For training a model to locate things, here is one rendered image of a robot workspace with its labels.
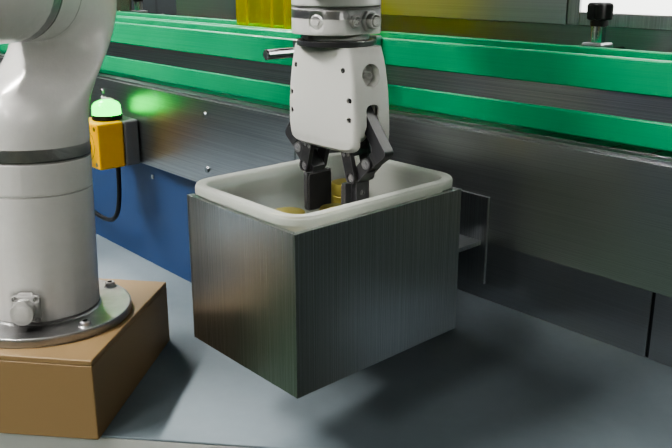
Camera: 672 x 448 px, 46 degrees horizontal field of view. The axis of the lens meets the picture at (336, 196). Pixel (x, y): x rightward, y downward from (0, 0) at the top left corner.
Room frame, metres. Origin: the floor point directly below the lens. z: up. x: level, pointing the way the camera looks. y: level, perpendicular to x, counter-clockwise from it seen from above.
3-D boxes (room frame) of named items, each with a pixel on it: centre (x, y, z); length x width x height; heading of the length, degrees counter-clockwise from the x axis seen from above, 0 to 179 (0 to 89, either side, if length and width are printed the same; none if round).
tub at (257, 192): (0.77, 0.01, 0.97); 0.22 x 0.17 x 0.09; 132
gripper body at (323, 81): (0.76, 0.00, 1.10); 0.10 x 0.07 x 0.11; 42
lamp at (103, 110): (1.20, 0.35, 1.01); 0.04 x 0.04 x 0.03
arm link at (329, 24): (0.76, 0.00, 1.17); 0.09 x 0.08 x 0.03; 42
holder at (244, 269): (0.79, -0.01, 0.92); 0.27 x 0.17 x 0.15; 132
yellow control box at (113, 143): (1.20, 0.35, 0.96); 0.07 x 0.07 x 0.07; 42
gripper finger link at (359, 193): (0.73, -0.03, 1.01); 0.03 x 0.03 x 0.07; 42
